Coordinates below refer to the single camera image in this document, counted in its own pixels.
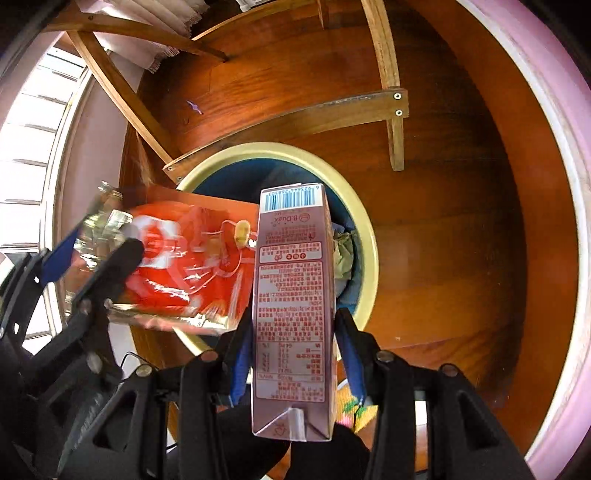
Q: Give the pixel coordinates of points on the wooden chair frame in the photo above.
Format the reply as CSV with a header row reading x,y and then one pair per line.
x,y
300,115

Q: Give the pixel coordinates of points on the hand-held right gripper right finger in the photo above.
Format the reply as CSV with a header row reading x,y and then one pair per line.
x,y
351,360

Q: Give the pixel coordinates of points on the white paper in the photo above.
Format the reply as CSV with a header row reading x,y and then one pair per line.
x,y
344,256

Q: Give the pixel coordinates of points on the small purple scrap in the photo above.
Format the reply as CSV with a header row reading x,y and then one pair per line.
x,y
195,107

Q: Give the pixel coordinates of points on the person's right yellow slipper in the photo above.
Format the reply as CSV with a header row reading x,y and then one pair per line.
x,y
355,410

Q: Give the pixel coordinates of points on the window with grille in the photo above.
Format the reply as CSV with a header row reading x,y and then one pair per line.
x,y
27,138

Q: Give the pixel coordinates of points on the cream curtain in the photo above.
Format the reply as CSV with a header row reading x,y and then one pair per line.
x,y
138,32

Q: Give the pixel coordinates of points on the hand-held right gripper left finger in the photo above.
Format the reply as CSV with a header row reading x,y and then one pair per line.
x,y
238,369

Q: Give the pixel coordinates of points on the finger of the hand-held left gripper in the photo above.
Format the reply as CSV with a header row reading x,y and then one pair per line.
x,y
57,263
115,272

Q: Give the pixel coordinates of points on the round trash bin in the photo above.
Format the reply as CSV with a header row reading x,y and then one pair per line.
x,y
277,150

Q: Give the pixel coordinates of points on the person's right leg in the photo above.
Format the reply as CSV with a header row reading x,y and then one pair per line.
x,y
332,457

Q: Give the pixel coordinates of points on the bed with pink sheet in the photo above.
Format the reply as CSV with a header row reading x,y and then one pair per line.
x,y
563,138

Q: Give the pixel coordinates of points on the pink drink carton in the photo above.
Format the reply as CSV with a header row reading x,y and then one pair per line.
x,y
291,300

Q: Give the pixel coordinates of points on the red foil snack bag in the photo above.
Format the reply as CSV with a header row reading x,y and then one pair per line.
x,y
194,277

